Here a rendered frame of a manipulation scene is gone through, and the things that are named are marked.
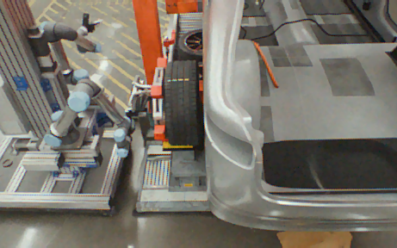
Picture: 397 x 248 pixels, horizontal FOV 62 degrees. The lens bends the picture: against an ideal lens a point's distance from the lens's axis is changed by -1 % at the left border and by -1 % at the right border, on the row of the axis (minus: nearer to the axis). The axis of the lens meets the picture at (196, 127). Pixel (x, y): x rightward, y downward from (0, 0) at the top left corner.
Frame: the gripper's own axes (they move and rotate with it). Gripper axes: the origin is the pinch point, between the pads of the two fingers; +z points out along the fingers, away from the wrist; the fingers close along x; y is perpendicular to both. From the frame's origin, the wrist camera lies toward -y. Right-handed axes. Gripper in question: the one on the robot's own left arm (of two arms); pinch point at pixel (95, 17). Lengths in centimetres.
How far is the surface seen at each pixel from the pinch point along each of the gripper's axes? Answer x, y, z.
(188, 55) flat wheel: 67, 68, 76
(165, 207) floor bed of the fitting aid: 106, 103, -98
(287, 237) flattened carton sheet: 208, 95, -95
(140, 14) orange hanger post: 54, -26, -22
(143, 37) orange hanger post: 56, -7, -23
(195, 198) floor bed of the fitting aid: 127, 100, -83
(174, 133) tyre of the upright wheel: 105, 25, -83
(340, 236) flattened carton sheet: 248, 89, -83
